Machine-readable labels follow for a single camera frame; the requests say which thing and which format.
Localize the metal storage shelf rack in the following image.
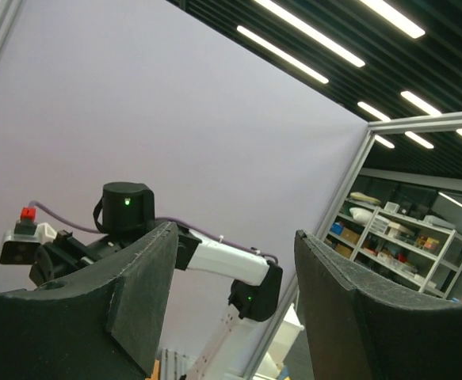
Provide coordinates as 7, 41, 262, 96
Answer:
324, 192, 462, 299

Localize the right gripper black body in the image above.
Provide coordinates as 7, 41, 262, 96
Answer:
29, 230, 128, 286

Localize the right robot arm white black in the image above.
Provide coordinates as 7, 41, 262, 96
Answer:
29, 182, 283, 379

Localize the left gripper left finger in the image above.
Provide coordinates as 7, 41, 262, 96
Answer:
0, 222, 178, 379

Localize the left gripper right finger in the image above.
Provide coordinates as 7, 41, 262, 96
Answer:
294, 230, 462, 379

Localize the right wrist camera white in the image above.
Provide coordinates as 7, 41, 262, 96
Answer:
0, 220, 57, 265

